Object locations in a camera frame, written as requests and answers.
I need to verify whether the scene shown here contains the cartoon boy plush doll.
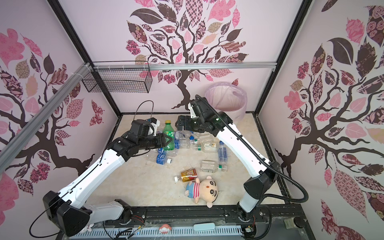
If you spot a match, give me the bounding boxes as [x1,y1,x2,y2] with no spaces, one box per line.
[185,176,219,208]

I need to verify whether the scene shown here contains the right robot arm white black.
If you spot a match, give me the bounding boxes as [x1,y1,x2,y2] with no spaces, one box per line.
[175,95,279,220]

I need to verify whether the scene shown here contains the blue cap bottle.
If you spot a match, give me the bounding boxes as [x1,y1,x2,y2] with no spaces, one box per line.
[175,131,191,140]
[158,148,178,157]

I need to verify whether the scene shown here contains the blue cap bottle lower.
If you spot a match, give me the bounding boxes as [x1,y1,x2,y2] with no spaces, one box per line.
[158,148,178,157]

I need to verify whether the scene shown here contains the clear bottle blue label front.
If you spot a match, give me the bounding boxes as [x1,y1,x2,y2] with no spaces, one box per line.
[146,154,173,165]

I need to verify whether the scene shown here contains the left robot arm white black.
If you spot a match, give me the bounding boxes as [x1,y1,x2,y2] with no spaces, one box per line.
[43,118,172,237]

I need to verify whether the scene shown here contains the aluminium rail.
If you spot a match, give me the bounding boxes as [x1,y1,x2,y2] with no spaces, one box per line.
[1,63,92,173]
[93,62,277,71]

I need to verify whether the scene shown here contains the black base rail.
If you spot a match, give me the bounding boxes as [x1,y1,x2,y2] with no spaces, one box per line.
[55,203,316,240]

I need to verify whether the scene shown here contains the clear bottle green cap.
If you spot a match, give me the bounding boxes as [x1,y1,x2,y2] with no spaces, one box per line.
[200,160,227,173]

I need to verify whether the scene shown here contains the blue cap bottle upper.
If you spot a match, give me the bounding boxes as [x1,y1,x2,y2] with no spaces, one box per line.
[175,131,191,140]

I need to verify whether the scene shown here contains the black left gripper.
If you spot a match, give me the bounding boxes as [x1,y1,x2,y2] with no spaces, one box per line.
[138,132,172,150]

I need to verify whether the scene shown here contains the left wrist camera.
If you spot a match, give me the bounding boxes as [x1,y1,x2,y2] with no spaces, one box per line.
[149,118,160,136]

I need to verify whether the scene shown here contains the teal eraser block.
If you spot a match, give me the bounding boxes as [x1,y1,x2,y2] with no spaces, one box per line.
[193,223,216,232]

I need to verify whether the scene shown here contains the aluminium rail back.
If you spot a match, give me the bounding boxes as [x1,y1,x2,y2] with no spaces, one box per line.
[93,62,277,71]

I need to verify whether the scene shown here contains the aluminium rail left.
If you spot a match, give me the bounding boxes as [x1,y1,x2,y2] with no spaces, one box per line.
[1,63,92,173]

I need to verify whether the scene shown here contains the upright blue label water bottle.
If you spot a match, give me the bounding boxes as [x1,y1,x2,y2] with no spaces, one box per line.
[218,141,228,164]

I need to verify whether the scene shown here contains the red white small figurine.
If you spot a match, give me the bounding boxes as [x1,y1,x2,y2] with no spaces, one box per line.
[159,224,172,235]

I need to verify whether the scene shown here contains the green bottle yellow cap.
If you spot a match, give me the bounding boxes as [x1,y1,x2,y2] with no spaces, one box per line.
[163,120,175,151]

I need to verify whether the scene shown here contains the black corrugated right cable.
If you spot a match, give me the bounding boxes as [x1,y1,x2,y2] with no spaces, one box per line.
[194,94,310,204]

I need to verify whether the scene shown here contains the white cable duct strip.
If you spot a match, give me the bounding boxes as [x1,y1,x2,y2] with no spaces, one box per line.
[69,226,243,240]

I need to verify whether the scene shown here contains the blue label bottle centre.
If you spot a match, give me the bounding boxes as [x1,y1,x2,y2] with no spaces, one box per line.
[175,139,195,149]

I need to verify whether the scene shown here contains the white bin pink liner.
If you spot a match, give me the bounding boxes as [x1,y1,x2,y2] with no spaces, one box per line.
[204,82,248,122]

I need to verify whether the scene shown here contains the red yellow label tea bottle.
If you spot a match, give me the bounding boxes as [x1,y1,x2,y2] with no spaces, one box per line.
[174,168,198,183]

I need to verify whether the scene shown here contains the black wire basket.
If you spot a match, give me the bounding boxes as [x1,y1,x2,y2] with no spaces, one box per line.
[82,60,153,94]

